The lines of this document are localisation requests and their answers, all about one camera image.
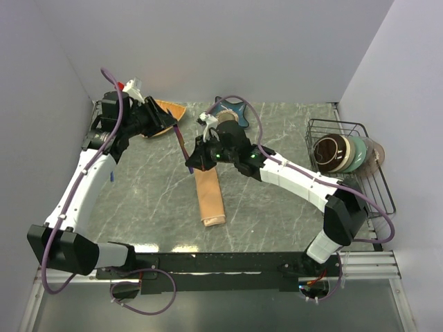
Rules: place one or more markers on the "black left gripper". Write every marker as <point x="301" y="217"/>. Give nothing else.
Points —
<point x="159" y="118"/>

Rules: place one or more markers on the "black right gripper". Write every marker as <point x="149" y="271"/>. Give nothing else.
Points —
<point x="199" y="160"/>

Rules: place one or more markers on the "iridescent knife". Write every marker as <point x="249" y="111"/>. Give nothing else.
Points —
<point x="181" y="142"/>

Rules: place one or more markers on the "peach satin napkin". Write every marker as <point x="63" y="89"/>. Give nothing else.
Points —
<point x="210" y="199"/>

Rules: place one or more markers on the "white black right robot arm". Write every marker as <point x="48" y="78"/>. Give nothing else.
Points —
<point x="341" y="202"/>

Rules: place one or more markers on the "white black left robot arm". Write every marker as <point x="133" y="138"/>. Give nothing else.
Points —
<point x="60" y="243"/>

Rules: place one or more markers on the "orange woven shield tray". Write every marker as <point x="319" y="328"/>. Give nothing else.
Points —
<point x="161" y="116"/>

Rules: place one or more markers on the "blue star-shaped dish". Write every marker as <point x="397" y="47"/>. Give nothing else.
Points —
<point x="236" y="108"/>

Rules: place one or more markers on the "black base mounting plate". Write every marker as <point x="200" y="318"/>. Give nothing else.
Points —
<point x="225" y="271"/>

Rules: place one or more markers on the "brown bowl in rack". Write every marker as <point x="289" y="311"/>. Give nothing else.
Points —
<point x="331" y="152"/>

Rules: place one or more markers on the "green plate in rack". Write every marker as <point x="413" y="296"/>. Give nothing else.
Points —
<point x="359" y="156"/>

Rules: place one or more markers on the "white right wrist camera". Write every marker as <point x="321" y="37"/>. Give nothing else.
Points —
<point x="207" y="121"/>

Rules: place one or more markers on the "black wire dish rack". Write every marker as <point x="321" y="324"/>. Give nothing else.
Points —
<point x="374" y="187"/>

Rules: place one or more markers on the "aluminium frame rail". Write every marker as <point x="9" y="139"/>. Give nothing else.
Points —
<point x="368" y="295"/>

